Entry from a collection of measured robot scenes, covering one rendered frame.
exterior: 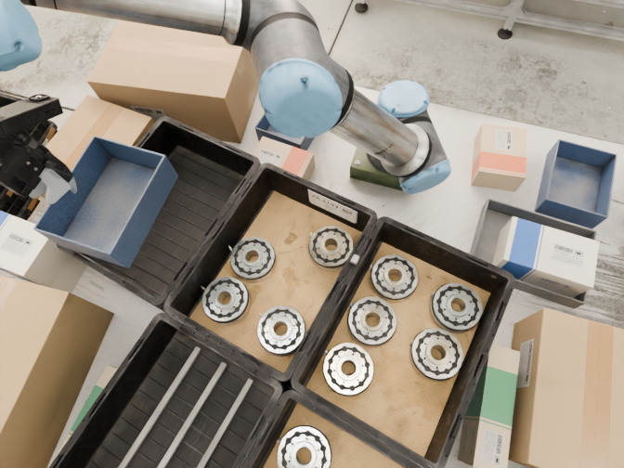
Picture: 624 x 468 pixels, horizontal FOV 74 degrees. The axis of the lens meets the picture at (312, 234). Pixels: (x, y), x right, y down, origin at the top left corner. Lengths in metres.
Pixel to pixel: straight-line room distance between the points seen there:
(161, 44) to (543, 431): 1.32
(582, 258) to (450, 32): 1.84
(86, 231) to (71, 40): 2.34
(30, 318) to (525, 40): 2.59
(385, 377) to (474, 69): 1.96
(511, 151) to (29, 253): 1.23
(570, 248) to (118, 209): 1.00
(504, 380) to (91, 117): 1.21
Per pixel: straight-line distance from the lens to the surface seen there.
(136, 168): 0.89
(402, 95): 1.02
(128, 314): 1.19
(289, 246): 0.99
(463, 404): 0.84
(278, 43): 0.66
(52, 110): 0.79
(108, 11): 0.70
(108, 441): 1.02
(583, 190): 1.36
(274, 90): 0.62
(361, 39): 2.64
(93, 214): 0.88
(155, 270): 1.05
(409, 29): 2.72
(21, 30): 0.61
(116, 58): 1.39
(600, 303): 1.25
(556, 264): 1.13
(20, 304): 1.10
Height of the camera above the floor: 1.74
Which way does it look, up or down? 66 degrees down
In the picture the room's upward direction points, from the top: 8 degrees counter-clockwise
